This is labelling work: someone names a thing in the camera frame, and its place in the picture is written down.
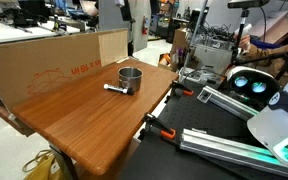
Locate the white handheld controller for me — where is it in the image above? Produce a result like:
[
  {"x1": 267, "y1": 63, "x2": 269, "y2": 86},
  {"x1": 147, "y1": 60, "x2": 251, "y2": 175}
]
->
[{"x1": 233, "y1": 22, "x2": 253, "y2": 38}]

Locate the brown cardboard box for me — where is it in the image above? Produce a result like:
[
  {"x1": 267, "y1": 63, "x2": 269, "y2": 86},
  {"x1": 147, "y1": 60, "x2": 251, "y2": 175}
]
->
[{"x1": 170, "y1": 27, "x2": 193, "y2": 56}]

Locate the person with brown sleeve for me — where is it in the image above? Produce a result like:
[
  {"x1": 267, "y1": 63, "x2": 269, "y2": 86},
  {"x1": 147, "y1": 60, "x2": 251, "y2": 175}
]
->
[{"x1": 238, "y1": 33, "x2": 288, "y2": 79}]

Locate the brown cardboard sheet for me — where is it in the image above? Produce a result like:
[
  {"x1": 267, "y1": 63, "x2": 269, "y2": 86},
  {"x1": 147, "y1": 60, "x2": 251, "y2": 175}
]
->
[{"x1": 248, "y1": 9, "x2": 288, "y2": 44}]

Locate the black stereo camera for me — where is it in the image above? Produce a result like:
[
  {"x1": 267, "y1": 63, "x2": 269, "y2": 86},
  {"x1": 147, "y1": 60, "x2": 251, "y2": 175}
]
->
[{"x1": 227, "y1": 0, "x2": 271, "y2": 10}]

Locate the black camera stand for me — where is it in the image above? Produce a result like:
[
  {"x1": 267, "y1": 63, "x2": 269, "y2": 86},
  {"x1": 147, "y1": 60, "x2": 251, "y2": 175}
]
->
[{"x1": 229, "y1": 8, "x2": 288, "y2": 81}]

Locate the black clamp with orange grip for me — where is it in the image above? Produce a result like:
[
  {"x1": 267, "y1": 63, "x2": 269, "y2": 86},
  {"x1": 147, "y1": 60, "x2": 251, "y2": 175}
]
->
[
  {"x1": 165, "y1": 79, "x2": 195, "y2": 104},
  {"x1": 138, "y1": 112, "x2": 178, "y2": 141}
]

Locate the silver metal pole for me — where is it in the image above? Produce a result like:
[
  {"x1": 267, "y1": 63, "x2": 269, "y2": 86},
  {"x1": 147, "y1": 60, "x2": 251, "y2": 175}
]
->
[{"x1": 182, "y1": 0, "x2": 210, "y2": 81}]

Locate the grey electronics box with cables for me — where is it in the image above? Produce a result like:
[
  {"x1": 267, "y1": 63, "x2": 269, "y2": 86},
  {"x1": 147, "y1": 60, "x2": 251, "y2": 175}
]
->
[{"x1": 193, "y1": 36, "x2": 235, "y2": 74}]

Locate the red fire extinguisher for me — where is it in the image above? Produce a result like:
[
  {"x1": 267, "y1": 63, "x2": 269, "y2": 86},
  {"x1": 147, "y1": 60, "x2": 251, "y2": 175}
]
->
[{"x1": 141, "y1": 13, "x2": 150, "y2": 36}]

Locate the yellow bag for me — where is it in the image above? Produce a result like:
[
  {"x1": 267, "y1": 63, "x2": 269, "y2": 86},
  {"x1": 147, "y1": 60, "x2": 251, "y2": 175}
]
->
[{"x1": 21, "y1": 149, "x2": 65, "y2": 180}]

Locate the white VR headset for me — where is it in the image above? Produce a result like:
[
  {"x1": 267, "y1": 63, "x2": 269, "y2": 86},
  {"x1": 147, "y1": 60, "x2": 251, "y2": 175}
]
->
[{"x1": 225, "y1": 65, "x2": 282, "y2": 108}]

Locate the silver marker with black cap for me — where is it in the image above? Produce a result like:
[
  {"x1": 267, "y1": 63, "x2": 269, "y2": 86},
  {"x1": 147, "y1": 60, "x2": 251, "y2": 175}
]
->
[{"x1": 103, "y1": 83, "x2": 136, "y2": 96}]

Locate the stainless steel pot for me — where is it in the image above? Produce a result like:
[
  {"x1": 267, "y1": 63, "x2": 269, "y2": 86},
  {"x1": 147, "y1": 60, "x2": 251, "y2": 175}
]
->
[{"x1": 117, "y1": 66, "x2": 144, "y2": 93}]

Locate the brown wooden table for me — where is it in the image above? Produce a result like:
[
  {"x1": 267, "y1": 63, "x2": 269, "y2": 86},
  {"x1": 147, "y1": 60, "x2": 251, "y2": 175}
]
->
[{"x1": 12, "y1": 58, "x2": 179, "y2": 180}]

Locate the black machine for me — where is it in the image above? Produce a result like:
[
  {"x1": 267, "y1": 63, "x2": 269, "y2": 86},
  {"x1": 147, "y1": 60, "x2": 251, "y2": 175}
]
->
[{"x1": 0, "y1": 0, "x2": 52, "y2": 28}]

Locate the cardboard panel with red print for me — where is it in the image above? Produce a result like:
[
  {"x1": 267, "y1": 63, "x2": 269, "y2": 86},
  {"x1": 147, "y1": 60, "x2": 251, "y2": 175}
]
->
[{"x1": 0, "y1": 28, "x2": 129, "y2": 113}]

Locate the aluminium profile rail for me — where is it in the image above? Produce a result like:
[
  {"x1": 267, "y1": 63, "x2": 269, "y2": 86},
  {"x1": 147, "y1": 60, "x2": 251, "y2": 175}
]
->
[
  {"x1": 196, "y1": 85, "x2": 262, "y2": 122},
  {"x1": 179, "y1": 128, "x2": 288, "y2": 180}
]

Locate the white power strip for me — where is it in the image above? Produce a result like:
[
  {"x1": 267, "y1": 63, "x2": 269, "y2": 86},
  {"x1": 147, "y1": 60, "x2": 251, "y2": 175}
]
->
[{"x1": 178, "y1": 66, "x2": 225, "y2": 86}]

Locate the box with orange items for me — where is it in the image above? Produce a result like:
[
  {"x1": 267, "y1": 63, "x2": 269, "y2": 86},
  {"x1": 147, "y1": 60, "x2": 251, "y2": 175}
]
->
[{"x1": 157, "y1": 52, "x2": 180, "y2": 73}]

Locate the white work table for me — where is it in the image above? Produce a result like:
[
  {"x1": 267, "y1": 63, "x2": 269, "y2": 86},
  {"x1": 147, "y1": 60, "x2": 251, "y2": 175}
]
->
[{"x1": 0, "y1": 20, "x2": 82, "y2": 46}]

